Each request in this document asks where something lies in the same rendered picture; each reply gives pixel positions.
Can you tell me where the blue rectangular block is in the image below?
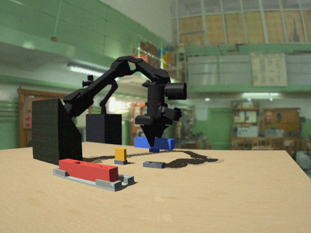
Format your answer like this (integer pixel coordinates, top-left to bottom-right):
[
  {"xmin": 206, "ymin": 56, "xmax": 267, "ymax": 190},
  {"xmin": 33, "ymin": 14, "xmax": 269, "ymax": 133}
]
[{"xmin": 135, "ymin": 137, "xmax": 175, "ymax": 153}]

